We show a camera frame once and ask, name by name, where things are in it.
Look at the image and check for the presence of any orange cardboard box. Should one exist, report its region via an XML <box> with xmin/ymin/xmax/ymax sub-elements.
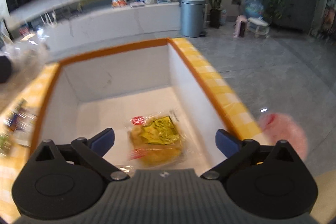
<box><xmin>31</xmin><ymin>38</ymin><xmax>243</xmax><ymax>173</ymax></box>

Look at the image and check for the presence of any green snack packet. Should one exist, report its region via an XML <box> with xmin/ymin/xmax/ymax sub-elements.
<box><xmin>0</xmin><ymin>132</ymin><xmax>13</xmax><ymax>159</ymax></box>

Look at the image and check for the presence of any dried fruit packet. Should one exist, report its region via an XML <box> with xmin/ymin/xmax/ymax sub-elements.
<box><xmin>3</xmin><ymin>98</ymin><xmax>38</xmax><ymax>146</ymax></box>

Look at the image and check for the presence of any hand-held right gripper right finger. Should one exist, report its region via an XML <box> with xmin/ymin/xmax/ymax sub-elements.
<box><xmin>200</xmin><ymin>129</ymin><xmax>295</xmax><ymax>180</ymax></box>

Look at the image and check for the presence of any grey drawer cabinet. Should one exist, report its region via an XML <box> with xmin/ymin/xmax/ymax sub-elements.
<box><xmin>270</xmin><ymin>0</ymin><xmax>317</xmax><ymax>33</ymax></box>

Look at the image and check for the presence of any yellow label snack packet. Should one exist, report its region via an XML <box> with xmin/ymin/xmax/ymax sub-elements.
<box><xmin>127</xmin><ymin>107</ymin><xmax>188</xmax><ymax>168</ymax></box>

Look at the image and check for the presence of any white marble television console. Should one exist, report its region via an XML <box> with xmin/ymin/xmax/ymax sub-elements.
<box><xmin>8</xmin><ymin>0</ymin><xmax>184</xmax><ymax>56</ymax></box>

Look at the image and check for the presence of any water jug with pump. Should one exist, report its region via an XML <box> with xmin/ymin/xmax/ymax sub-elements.
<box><xmin>244</xmin><ymin>0</ymin><xmax>264</xmax><ymax>20</ymax></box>

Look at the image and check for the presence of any white router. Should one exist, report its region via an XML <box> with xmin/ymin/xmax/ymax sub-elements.
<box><xmin>39</xmin><ymin>10</ymin><xmax>57</xmax><ymax>28</ymax></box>

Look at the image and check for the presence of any pink fuzzy slipper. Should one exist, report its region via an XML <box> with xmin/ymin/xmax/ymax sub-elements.
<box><xmin>259</xmin><ymin>112</ymin><xmax>309</xmax><ymax>161</ymax></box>

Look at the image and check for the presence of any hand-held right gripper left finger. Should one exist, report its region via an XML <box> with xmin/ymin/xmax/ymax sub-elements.
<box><xmin>34</xmin><ymin>127</ymin><xmax>131</xmax><ymax>181</ymax></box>

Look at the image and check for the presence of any white round stool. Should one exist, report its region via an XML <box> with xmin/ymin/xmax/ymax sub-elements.
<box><xmin>247</xmin><ymin>17</ymin><xmax>271</xmax><ymax>39</ymax></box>

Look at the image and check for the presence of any blue-grey trash can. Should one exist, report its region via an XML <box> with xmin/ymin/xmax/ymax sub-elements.
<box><xmin>180</xmin><ymin>0</ymin><xmax>208</xmax><ymax>38</ymax></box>

